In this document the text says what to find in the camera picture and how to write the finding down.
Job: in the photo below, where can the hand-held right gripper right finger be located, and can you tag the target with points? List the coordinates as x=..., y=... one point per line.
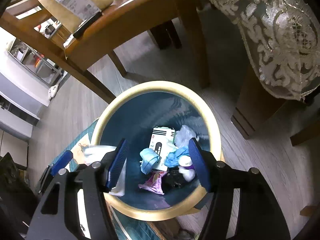
x=197, y=162

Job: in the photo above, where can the metal shelf rack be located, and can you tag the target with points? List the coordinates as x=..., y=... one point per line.
x=47, y=61

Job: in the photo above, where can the blue bin with cream rim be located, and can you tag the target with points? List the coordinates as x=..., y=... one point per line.
x=140, y=115

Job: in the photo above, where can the black crumpled wrapper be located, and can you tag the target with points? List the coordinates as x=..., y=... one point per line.
x=175, y=180

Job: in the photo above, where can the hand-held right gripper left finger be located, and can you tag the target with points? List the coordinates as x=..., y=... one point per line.
x=117, y=166

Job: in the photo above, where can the purple wrapper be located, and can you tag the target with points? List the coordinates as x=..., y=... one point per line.
x=153, y=183

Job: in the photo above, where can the dark wooden leg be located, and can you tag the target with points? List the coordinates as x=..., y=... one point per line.
x=175, y=33
x=162, y=36

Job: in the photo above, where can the clear plastic bag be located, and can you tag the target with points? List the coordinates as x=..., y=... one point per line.
x=185, y=135

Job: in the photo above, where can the wooden chair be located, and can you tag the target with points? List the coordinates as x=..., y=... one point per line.
x=130, y=12

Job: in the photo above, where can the black flat box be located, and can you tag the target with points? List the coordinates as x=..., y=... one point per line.
x=86, y=26

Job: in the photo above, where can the white carton box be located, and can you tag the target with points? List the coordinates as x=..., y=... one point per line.
x=160, y=142

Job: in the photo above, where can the teal patterned mat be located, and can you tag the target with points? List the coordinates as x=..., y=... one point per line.
x=140, y=230

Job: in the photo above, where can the white plastic bag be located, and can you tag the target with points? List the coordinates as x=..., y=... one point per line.
x=92, y=152

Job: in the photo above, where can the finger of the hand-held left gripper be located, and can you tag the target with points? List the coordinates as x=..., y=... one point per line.
x=61, y=163

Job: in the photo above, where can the blue lace-trimmed tablecloth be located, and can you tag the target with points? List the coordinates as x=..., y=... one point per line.
x=275, y=30

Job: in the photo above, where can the pair of white slippers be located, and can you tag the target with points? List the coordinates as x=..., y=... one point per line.
x=53, y=92

